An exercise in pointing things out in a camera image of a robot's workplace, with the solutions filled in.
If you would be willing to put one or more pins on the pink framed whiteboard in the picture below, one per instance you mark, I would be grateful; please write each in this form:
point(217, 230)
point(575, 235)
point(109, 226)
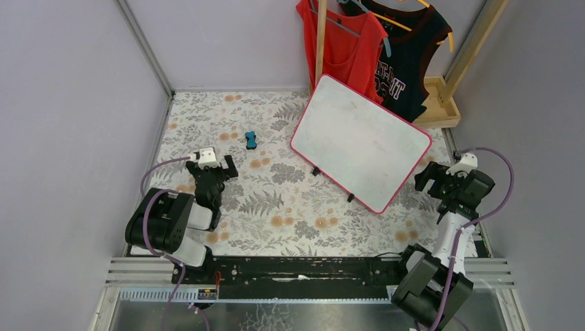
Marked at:
point(364, 148)

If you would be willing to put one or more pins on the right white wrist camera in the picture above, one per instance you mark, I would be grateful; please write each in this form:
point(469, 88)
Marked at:
point(463, 166)

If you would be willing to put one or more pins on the wooden clothes rack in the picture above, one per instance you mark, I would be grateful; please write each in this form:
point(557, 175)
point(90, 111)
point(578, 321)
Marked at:
point(442, 111)

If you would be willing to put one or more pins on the yellow clothes hanger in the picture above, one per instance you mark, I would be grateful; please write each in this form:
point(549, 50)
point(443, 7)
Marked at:
point(424, 29)

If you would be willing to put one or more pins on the blue heart eraser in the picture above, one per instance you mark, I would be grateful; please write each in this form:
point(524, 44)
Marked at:
point(251, 143)

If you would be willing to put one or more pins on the red tank top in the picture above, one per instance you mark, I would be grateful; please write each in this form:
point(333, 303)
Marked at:
point(352, 47)

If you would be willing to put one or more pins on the floral patterned tablecloth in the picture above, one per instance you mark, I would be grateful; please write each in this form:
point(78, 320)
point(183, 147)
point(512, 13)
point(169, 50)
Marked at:
point(276, 206)

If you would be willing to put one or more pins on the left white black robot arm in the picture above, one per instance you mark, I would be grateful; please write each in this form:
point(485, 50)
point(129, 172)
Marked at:
point(160, 221)

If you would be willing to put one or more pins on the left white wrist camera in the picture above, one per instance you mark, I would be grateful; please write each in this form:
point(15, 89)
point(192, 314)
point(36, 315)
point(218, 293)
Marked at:
point(205, 158)

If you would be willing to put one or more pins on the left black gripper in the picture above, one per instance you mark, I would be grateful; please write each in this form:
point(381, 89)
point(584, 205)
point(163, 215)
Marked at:
point(212, 171)

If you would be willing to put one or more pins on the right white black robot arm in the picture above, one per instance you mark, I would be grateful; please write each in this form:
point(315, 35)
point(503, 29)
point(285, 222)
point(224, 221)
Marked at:
point(435, 285)

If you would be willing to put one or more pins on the dark navy basketball jersey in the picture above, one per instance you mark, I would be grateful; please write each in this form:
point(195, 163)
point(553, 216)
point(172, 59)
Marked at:
point(399, 81)

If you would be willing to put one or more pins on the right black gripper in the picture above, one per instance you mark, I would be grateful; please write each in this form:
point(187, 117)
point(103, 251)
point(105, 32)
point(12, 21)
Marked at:
point(440, 178)

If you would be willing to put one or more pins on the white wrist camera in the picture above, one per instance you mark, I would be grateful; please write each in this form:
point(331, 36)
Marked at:
point(205, 158)
point(463, 166)

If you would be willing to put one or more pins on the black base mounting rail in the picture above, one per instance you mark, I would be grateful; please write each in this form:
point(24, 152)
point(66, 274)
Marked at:
point(303, 278)

